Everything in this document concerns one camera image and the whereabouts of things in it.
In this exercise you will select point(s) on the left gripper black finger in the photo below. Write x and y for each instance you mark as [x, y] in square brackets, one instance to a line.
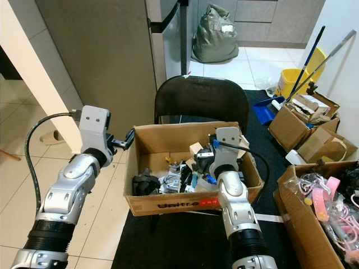
[126, 145]
[129, 134]

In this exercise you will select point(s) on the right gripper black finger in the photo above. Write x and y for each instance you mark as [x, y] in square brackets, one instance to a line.
[196, 168]
[198, 156]

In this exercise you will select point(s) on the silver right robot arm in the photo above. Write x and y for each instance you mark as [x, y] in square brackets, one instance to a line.
[235, 202]

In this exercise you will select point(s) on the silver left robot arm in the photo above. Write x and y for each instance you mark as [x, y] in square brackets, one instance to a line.
[73, 190]

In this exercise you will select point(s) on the beige block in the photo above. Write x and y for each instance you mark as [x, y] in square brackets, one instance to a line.
[195, 147]

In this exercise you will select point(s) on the cardboard box with red print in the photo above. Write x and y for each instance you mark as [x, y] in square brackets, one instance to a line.
[168, 204]

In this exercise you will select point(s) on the black padded chair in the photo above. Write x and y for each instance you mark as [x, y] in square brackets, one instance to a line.
[202, 101]

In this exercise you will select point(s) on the large black floor carpet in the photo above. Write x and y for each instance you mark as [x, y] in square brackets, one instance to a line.
[190, 241]

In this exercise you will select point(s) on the blue dustpan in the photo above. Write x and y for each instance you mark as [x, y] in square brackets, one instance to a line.
[263, 109]

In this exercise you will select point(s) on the grey refrigerator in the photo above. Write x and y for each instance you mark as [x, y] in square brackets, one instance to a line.
[101, 56]

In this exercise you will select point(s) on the cardboard box with paper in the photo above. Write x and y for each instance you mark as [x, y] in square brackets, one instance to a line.
[286, 126]

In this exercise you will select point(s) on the small white carton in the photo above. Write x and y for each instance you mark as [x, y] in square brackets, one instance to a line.
[294, 157]

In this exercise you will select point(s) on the cardboard box with pink items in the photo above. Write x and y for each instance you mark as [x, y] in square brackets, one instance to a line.
[297, 224]

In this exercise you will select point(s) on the folded brown cardboard box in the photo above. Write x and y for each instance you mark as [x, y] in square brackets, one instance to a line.
[322, 145]

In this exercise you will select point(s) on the grey green garbage bag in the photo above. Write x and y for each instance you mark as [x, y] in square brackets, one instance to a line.
[213, 42]

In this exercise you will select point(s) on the yellow mop bucket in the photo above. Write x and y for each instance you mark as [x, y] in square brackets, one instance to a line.
[291, 78]

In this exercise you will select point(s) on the grey kitchen cabinets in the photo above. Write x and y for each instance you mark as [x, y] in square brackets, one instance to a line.
[275, 22]

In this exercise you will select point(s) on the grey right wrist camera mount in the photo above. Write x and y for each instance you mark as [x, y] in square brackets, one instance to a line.
[230, 159]

